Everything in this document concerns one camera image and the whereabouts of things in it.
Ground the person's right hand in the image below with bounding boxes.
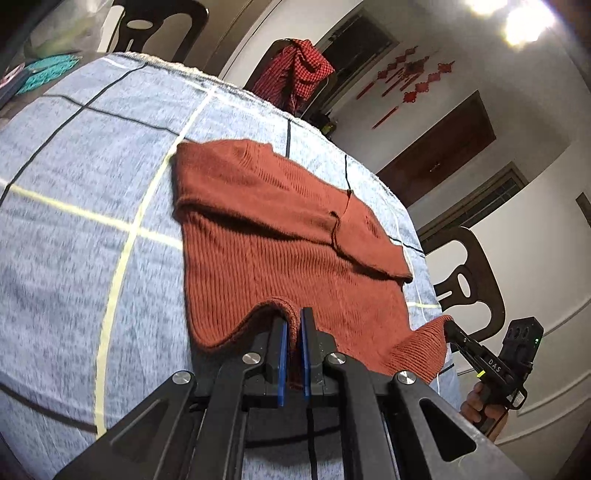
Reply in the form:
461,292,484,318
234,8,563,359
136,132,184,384
461,386,509,442

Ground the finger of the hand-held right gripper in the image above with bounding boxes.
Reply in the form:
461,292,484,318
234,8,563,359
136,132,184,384
445,321,514,385

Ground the rust brown knit sweater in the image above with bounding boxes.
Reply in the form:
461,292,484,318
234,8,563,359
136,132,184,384
170,138,456,385

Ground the red knot wall ornament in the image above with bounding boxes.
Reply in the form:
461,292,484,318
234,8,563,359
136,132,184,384
355,44,422,100
383,54,433,94

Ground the red checked cloth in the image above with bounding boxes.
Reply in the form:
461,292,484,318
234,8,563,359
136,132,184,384
252,39,335,115

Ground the brown wooden door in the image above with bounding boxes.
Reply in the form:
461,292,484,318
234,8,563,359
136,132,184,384
378,89,498,209

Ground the white plastic bag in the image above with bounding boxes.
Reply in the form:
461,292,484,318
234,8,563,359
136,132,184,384
25,0,103,52

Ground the long-tasselled red knot ornament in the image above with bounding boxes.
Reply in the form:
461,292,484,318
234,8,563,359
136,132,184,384
371,62,456,130

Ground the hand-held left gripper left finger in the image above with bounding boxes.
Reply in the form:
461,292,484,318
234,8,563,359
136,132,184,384
55,318,290,480

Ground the ceiling light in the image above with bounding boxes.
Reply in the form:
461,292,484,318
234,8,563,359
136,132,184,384
464,0,557,46

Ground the blue plaid tablecloth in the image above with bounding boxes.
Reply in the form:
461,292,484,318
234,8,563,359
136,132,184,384
0,51,459,480

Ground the dark wooden chair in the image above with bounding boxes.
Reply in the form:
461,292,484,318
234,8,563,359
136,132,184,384
243,39,339,121
424,226,507,352
110,0,209,63

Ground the grey grille door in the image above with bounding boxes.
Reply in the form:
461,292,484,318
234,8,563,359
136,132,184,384
414,161,528,251

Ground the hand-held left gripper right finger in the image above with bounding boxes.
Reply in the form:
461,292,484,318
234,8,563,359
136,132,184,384
300,307,532,480

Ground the teal mesh mat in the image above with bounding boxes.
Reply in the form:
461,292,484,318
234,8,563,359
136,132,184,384
20,54,85,96

